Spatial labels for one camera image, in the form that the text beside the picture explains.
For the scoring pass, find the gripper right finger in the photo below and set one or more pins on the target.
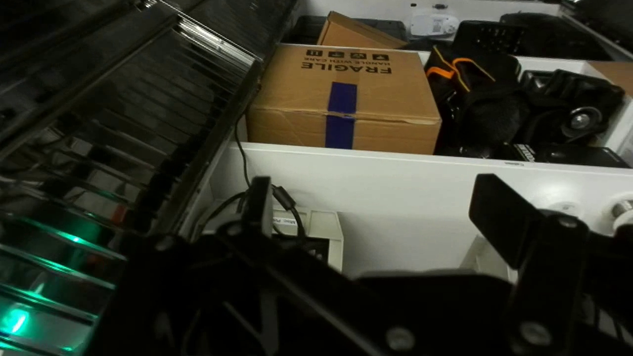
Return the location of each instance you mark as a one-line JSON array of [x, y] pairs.
[[549, 277]]

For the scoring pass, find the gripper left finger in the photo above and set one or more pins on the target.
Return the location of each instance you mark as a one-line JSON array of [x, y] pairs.
[[259, 207]]

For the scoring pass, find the white labelled bin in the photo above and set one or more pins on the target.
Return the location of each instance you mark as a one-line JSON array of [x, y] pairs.
[[324, 232]]

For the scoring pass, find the white round spool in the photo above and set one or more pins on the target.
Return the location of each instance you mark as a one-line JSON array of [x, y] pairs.
[[622, 212]]

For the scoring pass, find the flat black printed box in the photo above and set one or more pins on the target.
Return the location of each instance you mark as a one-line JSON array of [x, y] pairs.
[[568, 155]]

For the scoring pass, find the white shelf unit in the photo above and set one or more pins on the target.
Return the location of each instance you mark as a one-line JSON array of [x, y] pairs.
[[405, 198]]

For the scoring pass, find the cardboard box with blue tape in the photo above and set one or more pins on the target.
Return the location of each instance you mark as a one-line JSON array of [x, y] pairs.
[[376, 109]]

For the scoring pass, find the dark ribbed glossy panel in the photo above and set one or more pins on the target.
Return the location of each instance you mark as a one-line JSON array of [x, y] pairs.
[[123, 123]]

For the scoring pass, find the black gear with caster wheel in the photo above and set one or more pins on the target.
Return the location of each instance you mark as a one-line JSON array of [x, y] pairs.
[[568, 109]]

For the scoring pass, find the black bag with orange trim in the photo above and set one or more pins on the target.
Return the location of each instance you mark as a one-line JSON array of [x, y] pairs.
[[474, 104]]

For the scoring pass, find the plain cardboard box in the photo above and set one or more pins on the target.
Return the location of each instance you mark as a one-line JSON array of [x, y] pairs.
[[615, 74], [346, 34]]

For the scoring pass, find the black padded case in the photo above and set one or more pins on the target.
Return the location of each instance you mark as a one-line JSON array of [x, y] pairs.
[[554, 34]]

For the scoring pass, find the black plastic crate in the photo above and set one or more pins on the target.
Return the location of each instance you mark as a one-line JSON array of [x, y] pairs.
[[487, 35]]

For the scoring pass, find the white plastic device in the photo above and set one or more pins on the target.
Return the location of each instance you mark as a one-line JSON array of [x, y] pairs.
[[432, 22]]

